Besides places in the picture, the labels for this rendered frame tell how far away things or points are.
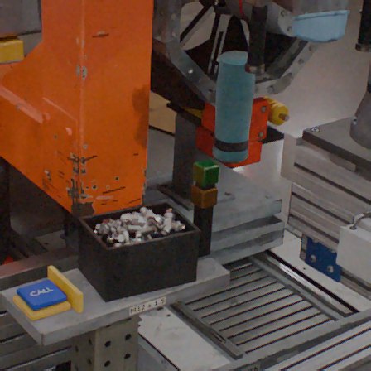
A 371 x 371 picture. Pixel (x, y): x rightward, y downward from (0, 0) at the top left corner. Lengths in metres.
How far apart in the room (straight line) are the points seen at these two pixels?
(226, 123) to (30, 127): 0.50
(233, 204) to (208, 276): 0.81
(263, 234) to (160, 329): 0.48
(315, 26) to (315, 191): 0.51
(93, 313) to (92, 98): 0.41
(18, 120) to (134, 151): 0.30
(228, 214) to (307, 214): 0.89
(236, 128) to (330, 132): 0.65
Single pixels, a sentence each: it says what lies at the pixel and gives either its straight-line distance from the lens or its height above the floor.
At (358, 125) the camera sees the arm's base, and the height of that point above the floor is 0.85.
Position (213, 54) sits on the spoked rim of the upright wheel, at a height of 0.68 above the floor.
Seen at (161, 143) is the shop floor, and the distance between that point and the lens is 3.69.
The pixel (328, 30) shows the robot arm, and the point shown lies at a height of 1.08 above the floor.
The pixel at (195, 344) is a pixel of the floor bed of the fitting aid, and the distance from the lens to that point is 2.43.
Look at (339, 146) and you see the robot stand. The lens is 1.68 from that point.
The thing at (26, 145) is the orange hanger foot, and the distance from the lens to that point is 2.16.
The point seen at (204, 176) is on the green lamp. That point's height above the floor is 0.64.
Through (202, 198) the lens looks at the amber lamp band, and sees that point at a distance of 1.96.
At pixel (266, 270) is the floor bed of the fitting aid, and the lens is 2.79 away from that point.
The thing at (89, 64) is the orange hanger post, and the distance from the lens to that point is 1.88.
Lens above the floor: 1.47
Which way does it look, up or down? 26 degrees down
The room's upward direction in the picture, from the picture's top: 3 degrees clockwise
